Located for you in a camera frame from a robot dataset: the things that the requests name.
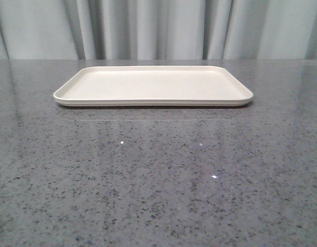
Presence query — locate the pale grey curtain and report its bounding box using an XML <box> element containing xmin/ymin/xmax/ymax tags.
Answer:
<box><xmin>0</xmin><ymin>1</ymin><xmax>317</xmax><ymax>60</ymax></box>

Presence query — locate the cream rectangular tray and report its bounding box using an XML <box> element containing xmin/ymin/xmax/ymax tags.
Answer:
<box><xmin>53</xmin><ymin>65</ymin><xmax>253</xmax><ymax>107</ymax></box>

